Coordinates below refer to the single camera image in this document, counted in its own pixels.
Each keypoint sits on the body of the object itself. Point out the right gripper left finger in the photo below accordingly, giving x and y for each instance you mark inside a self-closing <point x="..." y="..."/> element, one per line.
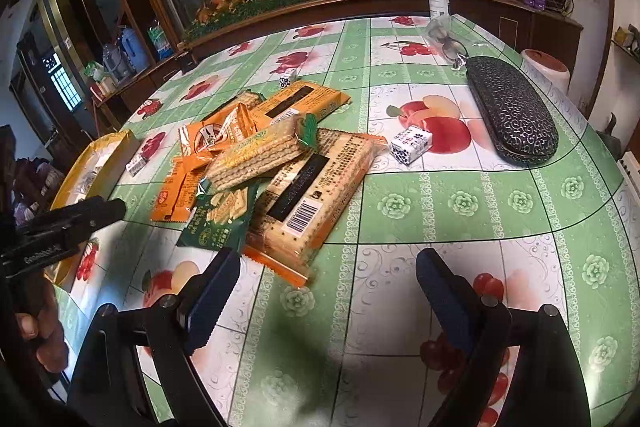
<point x="107" y="388"/>

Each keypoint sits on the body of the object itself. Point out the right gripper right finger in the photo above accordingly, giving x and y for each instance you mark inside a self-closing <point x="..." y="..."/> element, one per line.
<point x="547" y="388"/>

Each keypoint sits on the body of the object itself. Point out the small orange snack packet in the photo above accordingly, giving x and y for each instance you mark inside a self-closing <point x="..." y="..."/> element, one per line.
<point x="176" y="197"/>

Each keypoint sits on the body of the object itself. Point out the dark green snack bag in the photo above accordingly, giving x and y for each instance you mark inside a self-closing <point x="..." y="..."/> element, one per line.
<point x="221" y="220"/>

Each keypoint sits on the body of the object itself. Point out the orange snack bag with logo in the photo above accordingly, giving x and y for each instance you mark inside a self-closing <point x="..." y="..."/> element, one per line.
<point x="230" y="124"/>

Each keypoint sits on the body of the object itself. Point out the large cracker pack with barcode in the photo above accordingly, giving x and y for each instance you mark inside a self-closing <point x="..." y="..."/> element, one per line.
<point x="300" y="206"/>

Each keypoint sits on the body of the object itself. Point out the green-end cracker pack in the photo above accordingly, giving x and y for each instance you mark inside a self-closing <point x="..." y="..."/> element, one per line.
<point x="265" y="150"/>

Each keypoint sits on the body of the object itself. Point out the small blue white candy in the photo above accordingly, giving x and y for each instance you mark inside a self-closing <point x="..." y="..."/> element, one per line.
<point x="284" y="81"/>

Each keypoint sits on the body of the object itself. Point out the white blue candy cube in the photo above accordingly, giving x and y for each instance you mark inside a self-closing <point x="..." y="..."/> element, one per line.
<point x="410" y="144"/>

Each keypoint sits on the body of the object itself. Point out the orange snack box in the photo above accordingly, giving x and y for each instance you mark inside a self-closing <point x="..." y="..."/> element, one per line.
<point x="299" y="98"/>

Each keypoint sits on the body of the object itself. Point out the left hand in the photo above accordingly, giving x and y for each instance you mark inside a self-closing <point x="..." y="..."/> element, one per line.
<point x="44" y="331"/>

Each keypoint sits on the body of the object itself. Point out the yellow cardboard tray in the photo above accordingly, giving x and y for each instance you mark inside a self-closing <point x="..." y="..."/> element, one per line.
<point x="97" y="169"/>

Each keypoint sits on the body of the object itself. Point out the grey kettle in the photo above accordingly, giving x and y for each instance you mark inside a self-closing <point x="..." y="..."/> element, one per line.
<point x="115" y="62"/>

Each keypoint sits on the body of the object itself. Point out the blue thermos jug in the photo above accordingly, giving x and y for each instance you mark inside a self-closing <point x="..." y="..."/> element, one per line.
<point x="133" y="47"/>

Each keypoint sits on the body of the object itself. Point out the green printed bag on shelf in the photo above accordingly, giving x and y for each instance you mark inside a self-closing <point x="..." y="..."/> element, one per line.
<point x="160" y="42"/>

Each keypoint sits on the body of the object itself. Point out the black patterned glasses case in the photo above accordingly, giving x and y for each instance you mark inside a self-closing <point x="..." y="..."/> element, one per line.
<point x="518" y="123"/>

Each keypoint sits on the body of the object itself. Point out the black frame eyeglasses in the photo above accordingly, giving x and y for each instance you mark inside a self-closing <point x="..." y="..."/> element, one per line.
<point x="449" y="46"/>

